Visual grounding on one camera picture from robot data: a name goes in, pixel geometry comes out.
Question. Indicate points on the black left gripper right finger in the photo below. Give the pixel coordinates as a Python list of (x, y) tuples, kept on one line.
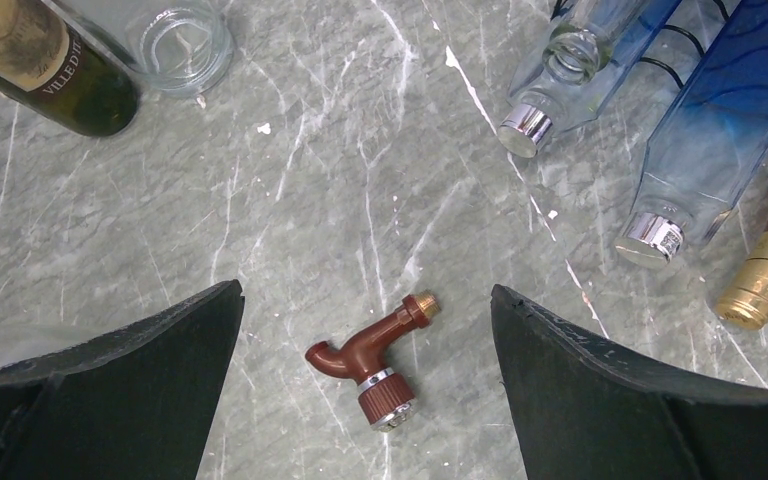
[(586, 407)]

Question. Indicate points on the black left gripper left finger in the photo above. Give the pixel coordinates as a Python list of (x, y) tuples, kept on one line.
[(137, 402)]

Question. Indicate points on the clear bottle dark label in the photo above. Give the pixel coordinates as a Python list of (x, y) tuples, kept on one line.
[(182, 48)]

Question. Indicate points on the dark green wine bottle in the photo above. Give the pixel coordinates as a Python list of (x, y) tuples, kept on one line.
[(47, 66)]

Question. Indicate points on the clear blue bottle lower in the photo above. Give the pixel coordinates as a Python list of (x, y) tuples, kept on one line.
[(706, 148)]

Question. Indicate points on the clear blue bottle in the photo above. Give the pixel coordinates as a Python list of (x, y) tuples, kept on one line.
[(575, 69), (706, 148)]

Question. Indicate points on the clear blue bottle upper left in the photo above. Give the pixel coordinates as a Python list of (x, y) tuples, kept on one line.
[(575, 69)]

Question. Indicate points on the black wire wine rack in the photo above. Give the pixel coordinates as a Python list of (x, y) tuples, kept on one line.
[(680, 64)]

